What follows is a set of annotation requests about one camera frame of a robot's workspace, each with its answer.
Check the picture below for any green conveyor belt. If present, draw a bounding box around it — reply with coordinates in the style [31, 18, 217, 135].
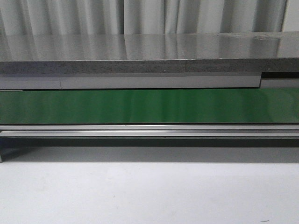
[0, 88, 299, 125]

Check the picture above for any grey stone slab bench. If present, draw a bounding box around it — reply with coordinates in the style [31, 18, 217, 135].
[0, 32, 299, 74]

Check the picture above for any white pleated curtain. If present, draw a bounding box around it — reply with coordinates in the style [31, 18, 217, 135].
[0, 0, 299, 35]

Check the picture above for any aluminium front conveyor rail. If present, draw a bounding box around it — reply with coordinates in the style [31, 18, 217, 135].
[0, 124, 299, 138]

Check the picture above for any grey rear conveyor rail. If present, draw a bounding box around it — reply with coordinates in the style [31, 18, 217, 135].
[0, 72, 299, 90]

